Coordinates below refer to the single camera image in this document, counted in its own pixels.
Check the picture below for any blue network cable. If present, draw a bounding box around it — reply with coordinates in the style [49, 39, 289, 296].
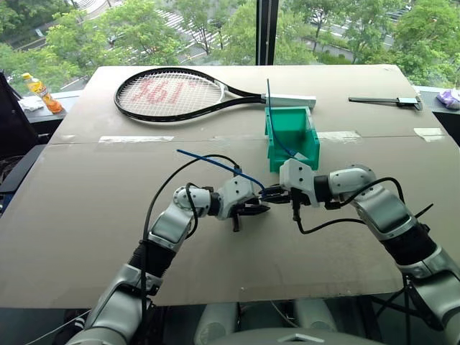
[175, 149, 269, 198]
[265, 78, 299, 157]

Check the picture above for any green plastic bin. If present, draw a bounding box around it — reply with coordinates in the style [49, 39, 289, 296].
[264, 105, 321, 173]

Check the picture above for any clear tape strip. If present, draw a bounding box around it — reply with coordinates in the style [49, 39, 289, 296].
[317, 130, 362, 143]
[98, 135, 175, 144]
[211, 134, 267, 142]
[413, 126, 447, 143]

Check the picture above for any grey rounded robot leg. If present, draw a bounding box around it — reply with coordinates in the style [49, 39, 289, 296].
[193, 302, 239, 345]
[293, 298, 338, 336]

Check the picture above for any grey robot torso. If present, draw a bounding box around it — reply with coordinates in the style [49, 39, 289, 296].
[221, 328, 362, 345]

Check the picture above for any black white tennis racket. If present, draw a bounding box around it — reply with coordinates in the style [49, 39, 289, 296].
[113, 68, 318, 124]

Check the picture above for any black digital caliper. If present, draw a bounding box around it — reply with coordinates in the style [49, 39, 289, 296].
[347, 94, 424, 111]

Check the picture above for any black side ledge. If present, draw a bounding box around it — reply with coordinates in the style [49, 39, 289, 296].
[412, 85, 460, 147]
[27, 93, 88, 125]

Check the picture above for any purple cloth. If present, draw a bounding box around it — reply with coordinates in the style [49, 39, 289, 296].
[435, 88, 460, 111]

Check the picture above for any orange drink bottle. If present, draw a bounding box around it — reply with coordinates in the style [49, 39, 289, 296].
[21, 72, 65, 115]

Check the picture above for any white crumpled tissue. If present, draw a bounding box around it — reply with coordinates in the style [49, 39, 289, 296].
[17, 96, 47, 113]

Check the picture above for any black chair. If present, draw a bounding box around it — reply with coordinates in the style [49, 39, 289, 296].
[0, 71, 48, 202]

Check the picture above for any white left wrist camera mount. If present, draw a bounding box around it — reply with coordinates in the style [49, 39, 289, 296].
[215, 175, 262, 221]

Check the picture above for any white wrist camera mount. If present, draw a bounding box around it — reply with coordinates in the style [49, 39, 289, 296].
[215, 175, 262, 221]
[279, 157, 323, 209]

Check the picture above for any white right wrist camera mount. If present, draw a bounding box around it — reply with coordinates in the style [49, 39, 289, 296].
[279, 157, 323, 209]

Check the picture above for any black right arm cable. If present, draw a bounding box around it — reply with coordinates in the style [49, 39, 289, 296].
[290, 176, 436, 235]

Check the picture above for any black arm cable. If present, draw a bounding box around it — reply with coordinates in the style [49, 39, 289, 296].
[139, 154, 242, 324]
[290, 176, 436, 235]

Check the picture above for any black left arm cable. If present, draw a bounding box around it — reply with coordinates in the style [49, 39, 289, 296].
[139, 154, 242, 324]

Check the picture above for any dark window frame post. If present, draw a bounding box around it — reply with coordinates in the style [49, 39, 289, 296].
[255, 0, 280, 66]

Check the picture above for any thin white cord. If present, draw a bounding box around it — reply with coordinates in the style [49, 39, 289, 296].
[32, 309, 91, 345]

